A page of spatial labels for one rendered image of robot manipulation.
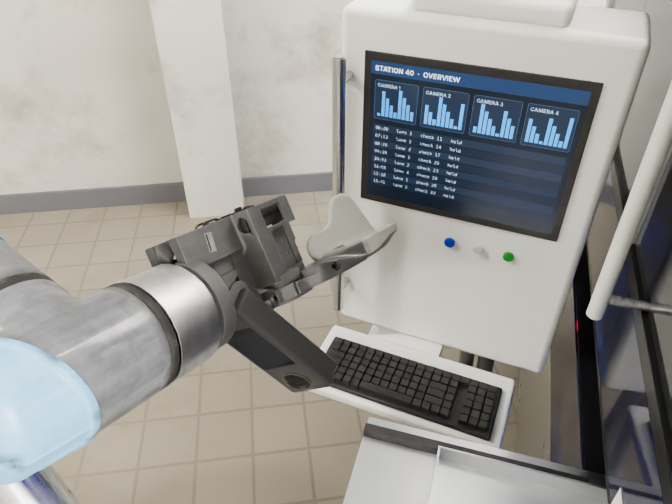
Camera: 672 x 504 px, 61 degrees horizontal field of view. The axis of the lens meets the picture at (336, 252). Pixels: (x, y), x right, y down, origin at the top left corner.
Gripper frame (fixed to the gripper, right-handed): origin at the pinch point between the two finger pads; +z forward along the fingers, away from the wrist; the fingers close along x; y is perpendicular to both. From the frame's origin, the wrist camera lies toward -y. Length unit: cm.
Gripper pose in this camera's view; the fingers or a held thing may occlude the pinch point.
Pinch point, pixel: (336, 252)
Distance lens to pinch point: 57.0
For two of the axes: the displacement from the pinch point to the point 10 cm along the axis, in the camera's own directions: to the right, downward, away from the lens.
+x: -7.8, 2.5, 5.7
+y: -3.7, -9.2, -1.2
